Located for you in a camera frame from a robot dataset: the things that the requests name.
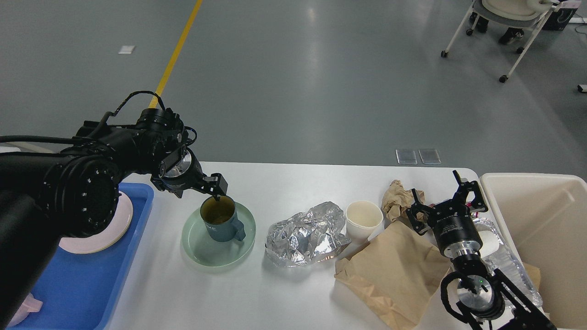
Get dark teal mug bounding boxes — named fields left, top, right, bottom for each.
left=199, top=196, right=247, bottom=242

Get floor socket plate left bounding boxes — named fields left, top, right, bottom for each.
left=395, top=149, right=419, bottom=165

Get brown paper bag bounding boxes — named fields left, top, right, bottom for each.
left=335, top=222, right=449, bottom=330

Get white paper cup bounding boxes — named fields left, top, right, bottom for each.
left=345, top=200, right=383, bottom=243

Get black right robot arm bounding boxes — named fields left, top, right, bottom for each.
left=405, top=170, right=555, bottom=330

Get white paper on floor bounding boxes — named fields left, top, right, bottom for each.
left=118, top=44, right=136, bottom=55

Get person's feet under chair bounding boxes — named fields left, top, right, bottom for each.
left=468, top=12, right=525, bottom=44

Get beige plastic bin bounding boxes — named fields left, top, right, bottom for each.
left=481, top=173, right=587, bottom=330

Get pink mug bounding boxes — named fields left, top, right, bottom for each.
left=8, top=293, right=44, bottom=327

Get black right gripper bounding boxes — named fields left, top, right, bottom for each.
left=405, top=170, right=488, bottom=259

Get crumpled brown paper ball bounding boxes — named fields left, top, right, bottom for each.
left=380, top=180, right=415, bottom=223

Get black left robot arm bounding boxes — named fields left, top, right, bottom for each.
left=0, top=91, right=228, bottom=329

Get clear plastic bottle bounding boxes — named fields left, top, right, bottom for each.
left=472, top=217, right=543, bottom=308

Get green plate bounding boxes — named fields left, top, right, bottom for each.
left=180, top=202, right=256, bottom=269

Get pink plate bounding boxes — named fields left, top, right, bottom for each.
left=59, top=192, right=133, bottom=254

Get crumpled aluminium foil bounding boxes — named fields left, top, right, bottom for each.
left=266, top=201, right=352, bottom=268

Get blue plastic tray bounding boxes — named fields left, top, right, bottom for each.
left=14, top=182, right=155, bottom=330

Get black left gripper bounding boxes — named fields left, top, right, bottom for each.
left=151, top=149, right=228, bottom=198

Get white office chair right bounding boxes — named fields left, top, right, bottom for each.
left=441, top=0, right=572, bottom=83

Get floor socket plate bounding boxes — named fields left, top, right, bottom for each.
left=418, top=148, right=442, bottom=165
left=395, top=149, right=419, bottom=165

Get floor socket plate right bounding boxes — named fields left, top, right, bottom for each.
left=418, top=148, right=442, bottom=165

